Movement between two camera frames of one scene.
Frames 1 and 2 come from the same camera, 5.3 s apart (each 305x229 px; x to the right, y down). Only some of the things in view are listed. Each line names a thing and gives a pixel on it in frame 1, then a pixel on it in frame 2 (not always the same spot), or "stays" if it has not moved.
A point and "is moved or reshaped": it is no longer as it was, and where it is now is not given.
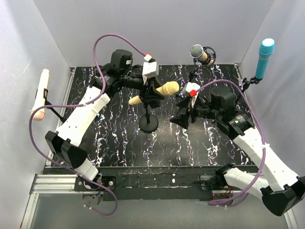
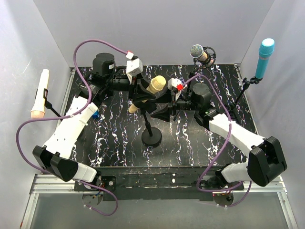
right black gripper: x=181 y=119 → x=163 y=114
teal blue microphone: x=266 y=49 stays
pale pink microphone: x=39 y=101 stays
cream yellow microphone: x=167 y=88 is moved or reshaped
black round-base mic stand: x=148 y=123 → x=151 y=137
